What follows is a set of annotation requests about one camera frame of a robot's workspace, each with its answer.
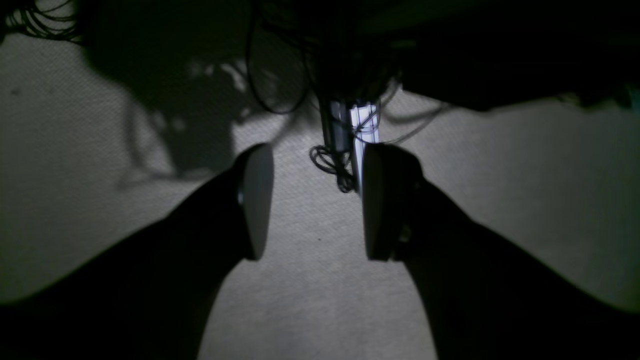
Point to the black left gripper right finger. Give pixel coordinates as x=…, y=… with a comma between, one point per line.
x=485, y=297

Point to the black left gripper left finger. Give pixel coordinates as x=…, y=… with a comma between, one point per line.
x=149, y=297

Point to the aluminium frame post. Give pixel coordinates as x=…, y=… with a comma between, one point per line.
x=351, y=129

